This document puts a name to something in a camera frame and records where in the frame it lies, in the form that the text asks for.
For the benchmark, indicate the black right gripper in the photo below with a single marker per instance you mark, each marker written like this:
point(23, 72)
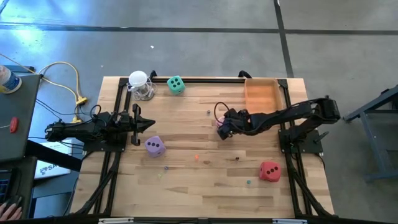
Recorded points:
point(239, 121)

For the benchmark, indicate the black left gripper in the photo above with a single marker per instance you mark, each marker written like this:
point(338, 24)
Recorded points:
point(126, 124)

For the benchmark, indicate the large purple foam die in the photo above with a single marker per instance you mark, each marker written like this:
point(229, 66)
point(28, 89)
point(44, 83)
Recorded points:
point(154, 146)

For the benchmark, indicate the orange translucent plastic bin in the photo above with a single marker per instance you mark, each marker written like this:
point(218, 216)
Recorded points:
point(262, 93)

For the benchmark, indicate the large green foam die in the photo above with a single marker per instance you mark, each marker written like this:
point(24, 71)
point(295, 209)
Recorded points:
point(175, 84)

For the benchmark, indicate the large red foam die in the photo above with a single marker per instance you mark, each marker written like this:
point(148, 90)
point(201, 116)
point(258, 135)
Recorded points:
point(270, 171)

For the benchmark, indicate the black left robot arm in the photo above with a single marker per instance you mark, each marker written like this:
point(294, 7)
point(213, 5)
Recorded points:
point(77, 130)

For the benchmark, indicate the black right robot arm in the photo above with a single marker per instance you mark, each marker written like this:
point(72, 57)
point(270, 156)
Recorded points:
point(295, 112)

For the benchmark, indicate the white mushroom-shaped lamp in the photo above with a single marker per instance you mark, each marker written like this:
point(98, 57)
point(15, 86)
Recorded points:
point(138, 78)

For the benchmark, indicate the white printed cardboard box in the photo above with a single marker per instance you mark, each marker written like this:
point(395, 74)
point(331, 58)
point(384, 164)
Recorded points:
point(49, 170)

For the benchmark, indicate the dark grey side desk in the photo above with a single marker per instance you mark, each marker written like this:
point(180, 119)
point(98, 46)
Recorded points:
point(21, 105)

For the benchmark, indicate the small red object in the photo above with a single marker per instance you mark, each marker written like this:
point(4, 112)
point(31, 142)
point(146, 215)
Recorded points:
point(13, 124)

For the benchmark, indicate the dark grey low desk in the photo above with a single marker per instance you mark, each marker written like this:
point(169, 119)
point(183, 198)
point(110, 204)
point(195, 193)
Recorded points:
point(23, 186)

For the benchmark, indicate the white blue-labelled canister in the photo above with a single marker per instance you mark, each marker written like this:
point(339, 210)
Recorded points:
point(11, 81)

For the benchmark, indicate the blue-grey metal table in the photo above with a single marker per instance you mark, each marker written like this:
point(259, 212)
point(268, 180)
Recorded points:
point(373, 146)

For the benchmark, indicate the black keyboard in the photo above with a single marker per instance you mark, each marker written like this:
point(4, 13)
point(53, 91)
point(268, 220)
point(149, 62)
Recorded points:
point(4, 189)

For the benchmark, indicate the person's hand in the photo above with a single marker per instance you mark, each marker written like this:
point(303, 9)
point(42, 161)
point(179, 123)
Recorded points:
point(11, 212)

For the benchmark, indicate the black aluminium table frame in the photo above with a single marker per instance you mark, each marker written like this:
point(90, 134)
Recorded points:
point(202, 80)

